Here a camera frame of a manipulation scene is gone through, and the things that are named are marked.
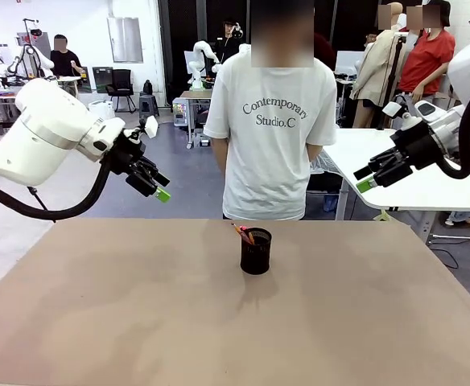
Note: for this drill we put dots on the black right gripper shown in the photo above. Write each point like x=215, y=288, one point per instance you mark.
x=418, y=144

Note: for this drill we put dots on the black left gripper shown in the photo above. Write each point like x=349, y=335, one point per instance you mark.
x=126, y=154

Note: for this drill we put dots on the orange pencil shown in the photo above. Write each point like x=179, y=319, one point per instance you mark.
x=235, y=227

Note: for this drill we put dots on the yellow pencil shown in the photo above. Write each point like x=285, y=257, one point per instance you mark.
x=251, y=238

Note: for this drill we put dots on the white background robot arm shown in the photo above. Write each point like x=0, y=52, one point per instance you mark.
x=244, y=49
x=203, y=50

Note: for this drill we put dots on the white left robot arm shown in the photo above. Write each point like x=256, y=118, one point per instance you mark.
x=46, y=132

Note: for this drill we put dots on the black mesh pen holder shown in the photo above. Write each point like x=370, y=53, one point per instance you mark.
x=256, y=257

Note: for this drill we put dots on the white table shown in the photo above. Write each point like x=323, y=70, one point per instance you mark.
x=420, y=193

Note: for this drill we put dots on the translucent plastic sheet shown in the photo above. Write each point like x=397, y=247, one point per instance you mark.
x=325, y=164

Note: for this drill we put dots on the computer case with lights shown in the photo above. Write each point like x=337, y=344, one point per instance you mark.
x=180, y=112

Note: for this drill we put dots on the grey stacked stools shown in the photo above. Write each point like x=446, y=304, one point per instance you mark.
x=148, y=105

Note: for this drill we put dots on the white air purifier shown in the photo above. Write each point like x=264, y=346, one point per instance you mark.
x=100, y=107

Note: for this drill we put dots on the wooden-top background table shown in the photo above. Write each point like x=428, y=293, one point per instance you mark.
x=195, y=95

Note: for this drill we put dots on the black office chair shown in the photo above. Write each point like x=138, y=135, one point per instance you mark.
x=121, y=82

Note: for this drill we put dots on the mannequin in beige coat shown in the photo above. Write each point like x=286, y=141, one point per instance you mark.
x=373, y=68

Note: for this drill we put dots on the person in white t-shirt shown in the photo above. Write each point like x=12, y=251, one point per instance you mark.
x=267, y=169

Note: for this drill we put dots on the person in red shirt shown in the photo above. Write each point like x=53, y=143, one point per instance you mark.
x=426, y=60

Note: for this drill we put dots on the white desk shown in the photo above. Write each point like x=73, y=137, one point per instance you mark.
x=72, y=79

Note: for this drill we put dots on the person in black t-shirt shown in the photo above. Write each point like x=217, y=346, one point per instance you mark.
x=66, y=62

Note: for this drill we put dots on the person in black clothes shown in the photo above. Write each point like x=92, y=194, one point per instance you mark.
x=229, y=46

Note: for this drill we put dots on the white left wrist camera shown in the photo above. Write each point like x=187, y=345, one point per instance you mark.
x=151, y=126

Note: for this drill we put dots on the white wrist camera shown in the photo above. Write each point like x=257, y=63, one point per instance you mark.
x=392, y=108
x=151, y=126

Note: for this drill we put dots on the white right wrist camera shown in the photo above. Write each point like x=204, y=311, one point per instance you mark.
x=392, y=108

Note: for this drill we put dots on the grey wall panel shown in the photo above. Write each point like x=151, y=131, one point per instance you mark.
x=125, y=40

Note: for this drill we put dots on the white robot with red camera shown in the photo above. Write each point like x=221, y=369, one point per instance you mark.
x=31, y=52

